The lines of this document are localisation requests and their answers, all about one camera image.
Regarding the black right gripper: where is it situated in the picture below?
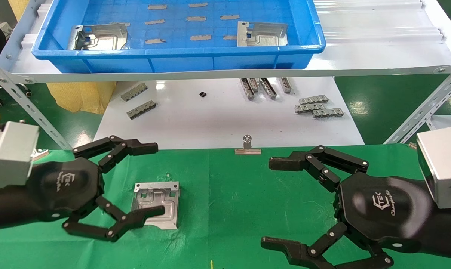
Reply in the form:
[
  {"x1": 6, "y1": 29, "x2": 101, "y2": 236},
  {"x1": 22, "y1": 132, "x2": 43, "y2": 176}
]
[{"x1": 261, "y1": 146, "x2": 437, "y2": 269}]

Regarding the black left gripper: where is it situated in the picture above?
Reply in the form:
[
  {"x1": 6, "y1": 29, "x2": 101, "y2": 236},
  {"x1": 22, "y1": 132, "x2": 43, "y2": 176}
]
[{"x1": 29, "y1": 135, "x2": 166, "y2": 242}]

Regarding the stamped sheet metal plate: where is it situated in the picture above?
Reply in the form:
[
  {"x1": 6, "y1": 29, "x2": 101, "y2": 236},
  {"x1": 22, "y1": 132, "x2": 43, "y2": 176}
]
[
  {"x1": 68, "y1": 23, "x2": 131, "y2": 51},
  {"x1": 131, "y1": 182, "x2": 180, "y2": 229},
  {"x1": 237, "y1": 21, "x2": 289, "y2": 47}
]

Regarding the white metal shelf rack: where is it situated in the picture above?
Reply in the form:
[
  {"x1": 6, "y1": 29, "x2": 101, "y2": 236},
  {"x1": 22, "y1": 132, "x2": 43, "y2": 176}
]
[{"x1": 0, "y1": 0, "x2": 451, "y2": 151}]

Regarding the large blue plastic bin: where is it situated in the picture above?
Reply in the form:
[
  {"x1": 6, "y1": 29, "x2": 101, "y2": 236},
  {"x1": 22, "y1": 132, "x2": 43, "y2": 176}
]
[{"x1": 31, "y1": 0, "x2": 326, "y2": 73}]

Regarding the white background shelf rack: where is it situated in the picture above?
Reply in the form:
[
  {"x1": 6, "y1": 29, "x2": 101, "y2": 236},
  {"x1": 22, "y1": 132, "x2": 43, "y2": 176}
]
[{"x1": 429, "y1": 114, "x2": 451, "y2": 132}]

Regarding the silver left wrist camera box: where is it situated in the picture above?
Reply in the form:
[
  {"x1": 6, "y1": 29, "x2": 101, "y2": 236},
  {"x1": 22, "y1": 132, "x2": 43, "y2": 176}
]
[{"x1": 0, "y1": 121, "x2": 40, "y2": 191}]

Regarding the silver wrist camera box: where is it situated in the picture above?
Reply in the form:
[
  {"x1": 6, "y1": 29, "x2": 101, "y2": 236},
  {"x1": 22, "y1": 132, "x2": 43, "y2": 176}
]
[
  {"x1": 0, "y1": 121, "x2": 40, "y2": 191},
  {"x1": 416, "y1": 126, "x2": 451, "y2": 210}
]

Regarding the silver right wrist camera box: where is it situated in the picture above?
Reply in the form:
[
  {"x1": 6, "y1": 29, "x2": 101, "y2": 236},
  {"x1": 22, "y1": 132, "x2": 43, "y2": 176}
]
[{"x1": 416, "y1": 126, "x2": 451, "y2": 210}]

